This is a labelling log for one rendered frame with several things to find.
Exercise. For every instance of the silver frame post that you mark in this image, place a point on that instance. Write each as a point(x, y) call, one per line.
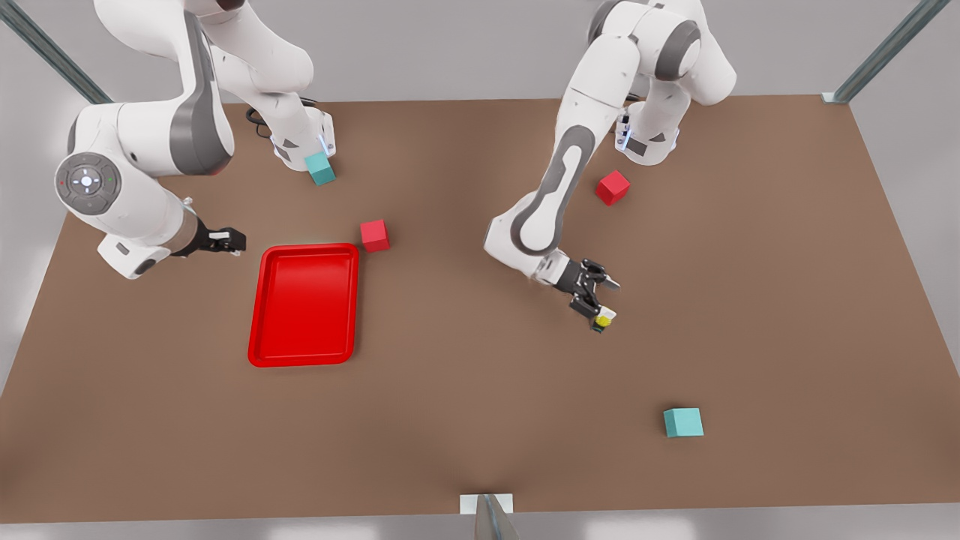
point(885, 51)
point(52, 51)
point(489, 516)

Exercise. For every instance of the red cube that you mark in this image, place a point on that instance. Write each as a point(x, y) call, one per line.
point(374, 235)
point(612, 187)

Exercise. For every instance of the small yellow cube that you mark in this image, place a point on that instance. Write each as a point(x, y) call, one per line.
point(601, 323)

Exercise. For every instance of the red rectangular tray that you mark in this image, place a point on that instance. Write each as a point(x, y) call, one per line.
point(304, 304)

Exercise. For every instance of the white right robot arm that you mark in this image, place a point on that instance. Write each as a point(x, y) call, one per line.
point(142, 135)

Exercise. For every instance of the teal cube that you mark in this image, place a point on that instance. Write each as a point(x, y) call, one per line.
point(321, 169)
point(683, 422)

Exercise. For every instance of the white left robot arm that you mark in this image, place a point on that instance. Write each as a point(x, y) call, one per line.
point(581, 142)

